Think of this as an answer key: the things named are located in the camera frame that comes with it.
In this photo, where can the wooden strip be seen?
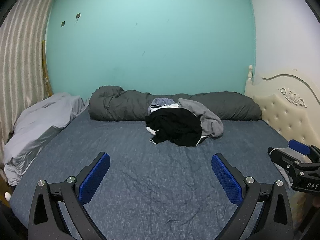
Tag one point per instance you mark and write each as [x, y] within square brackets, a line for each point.
[46, 75]

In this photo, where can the folded grey garment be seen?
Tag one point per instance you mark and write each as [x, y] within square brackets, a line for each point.
[283, 175]

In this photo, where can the white garment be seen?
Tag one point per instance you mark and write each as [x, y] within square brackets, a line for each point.
[162, 102]

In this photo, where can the striped curtain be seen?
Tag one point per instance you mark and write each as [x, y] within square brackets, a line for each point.
[22, 55]

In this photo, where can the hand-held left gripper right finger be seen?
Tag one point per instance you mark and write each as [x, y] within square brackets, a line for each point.
[226, 177]

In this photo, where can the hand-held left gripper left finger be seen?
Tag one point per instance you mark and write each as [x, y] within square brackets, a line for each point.
[95, 177]

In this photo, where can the cream tufted headboard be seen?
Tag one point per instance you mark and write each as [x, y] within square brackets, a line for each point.
[282, 115]

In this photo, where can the black sweater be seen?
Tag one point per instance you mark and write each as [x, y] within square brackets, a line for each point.
[177, 127]

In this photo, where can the light grey quilt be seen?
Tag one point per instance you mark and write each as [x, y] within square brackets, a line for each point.
[37, 130]

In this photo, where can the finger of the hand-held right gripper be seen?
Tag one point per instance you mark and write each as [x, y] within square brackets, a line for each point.
[282, 160]
[300, 147]

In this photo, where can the dark grey duvet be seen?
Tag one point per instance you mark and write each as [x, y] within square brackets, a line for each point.
[117, 107]

